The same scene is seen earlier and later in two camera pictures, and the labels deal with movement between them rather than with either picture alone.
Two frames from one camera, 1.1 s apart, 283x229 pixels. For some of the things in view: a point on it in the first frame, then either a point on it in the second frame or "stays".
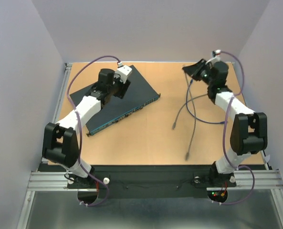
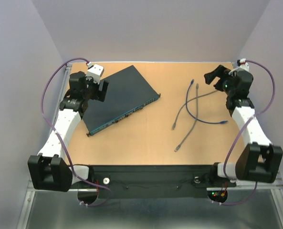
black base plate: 150,182 stays
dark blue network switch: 141,92 stays
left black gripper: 123,88 → 99,95
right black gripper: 193,69 → 220,71
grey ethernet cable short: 187,155 → 193,129
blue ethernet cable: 193,115 stays
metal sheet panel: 253,209 stays
